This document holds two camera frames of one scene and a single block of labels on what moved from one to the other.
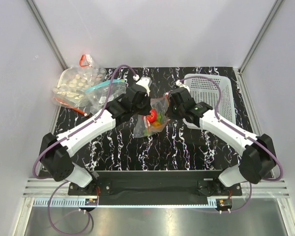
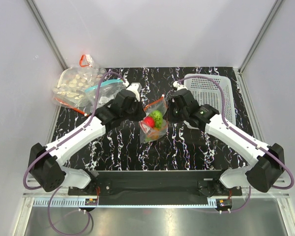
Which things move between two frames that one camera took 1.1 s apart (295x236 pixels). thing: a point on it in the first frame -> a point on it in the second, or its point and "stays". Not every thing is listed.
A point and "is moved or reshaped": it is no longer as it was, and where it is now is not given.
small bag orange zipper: [86, 61] stays
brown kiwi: [156, 124] -> [155, 133]
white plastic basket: [216, 91] stays
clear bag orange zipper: [148, 125] is moved or reshaped
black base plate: [156, 188] stays
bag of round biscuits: [70, 84] stays
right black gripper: [169, 112] stays
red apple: [152, 117] -> [149, 121]
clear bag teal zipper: [97, 97] stays
